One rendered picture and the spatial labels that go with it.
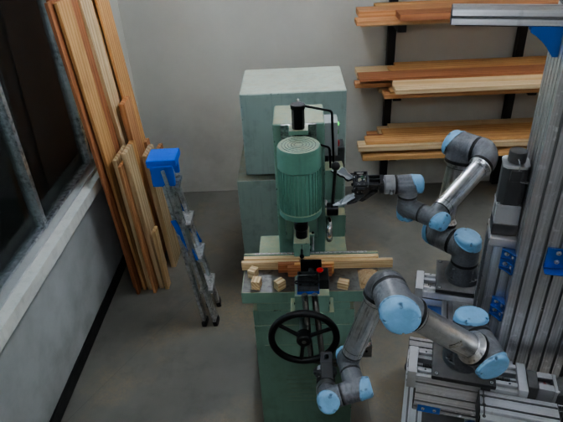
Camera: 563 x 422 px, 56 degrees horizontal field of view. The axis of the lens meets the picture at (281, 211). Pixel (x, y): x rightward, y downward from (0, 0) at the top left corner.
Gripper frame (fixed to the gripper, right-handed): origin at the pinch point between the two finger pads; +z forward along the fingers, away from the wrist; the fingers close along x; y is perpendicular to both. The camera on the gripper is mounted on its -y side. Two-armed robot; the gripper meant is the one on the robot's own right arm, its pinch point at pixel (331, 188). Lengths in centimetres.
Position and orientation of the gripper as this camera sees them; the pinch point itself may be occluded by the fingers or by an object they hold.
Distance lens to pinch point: 207.9
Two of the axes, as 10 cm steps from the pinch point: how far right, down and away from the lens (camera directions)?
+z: -10.0, 0.3, 0.5
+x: 0.0, 9.2, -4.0
